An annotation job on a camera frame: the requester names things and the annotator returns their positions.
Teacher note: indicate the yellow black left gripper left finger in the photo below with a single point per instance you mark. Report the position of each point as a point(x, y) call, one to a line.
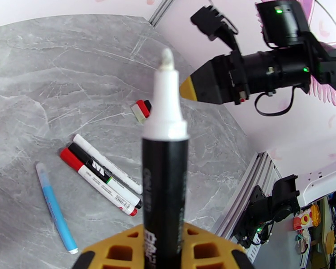
point(117, 248)

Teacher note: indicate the black barrel marker white nib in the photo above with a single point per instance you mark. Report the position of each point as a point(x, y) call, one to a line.
point(165, 178)

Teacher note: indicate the white pen cap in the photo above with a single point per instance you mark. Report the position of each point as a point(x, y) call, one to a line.
point(82, 142)

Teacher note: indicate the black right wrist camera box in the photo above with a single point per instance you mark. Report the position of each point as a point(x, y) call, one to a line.
point(210, 21)

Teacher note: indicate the aluminium frame post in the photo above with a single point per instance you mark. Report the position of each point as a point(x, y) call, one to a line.
point(162, 9)

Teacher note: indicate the aluminium mounting rail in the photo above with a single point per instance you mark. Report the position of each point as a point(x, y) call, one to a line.
point(257, 170)

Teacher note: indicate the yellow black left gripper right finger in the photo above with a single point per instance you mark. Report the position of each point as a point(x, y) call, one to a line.
point(210, 248)

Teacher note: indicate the slim white pen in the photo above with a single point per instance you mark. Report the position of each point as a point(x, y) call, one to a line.
point(117, 172)

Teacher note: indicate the white marker with green band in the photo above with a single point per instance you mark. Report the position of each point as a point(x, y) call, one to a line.
point(120, 187)

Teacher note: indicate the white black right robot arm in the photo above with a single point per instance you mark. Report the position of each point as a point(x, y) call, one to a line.
point(322, 184)

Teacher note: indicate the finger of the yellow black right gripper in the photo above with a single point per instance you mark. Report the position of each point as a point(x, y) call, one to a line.
point(212, 80)

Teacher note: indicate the white red marker with barcode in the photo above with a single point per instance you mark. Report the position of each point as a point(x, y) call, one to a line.
point(106, 189)

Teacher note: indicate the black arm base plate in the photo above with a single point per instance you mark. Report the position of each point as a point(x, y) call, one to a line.
point(252, 209)

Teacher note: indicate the blue pen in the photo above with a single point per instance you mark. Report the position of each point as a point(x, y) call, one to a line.
point(57, 217)

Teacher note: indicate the red and yellow package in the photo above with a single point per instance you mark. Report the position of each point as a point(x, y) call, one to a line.
point(308, 219)

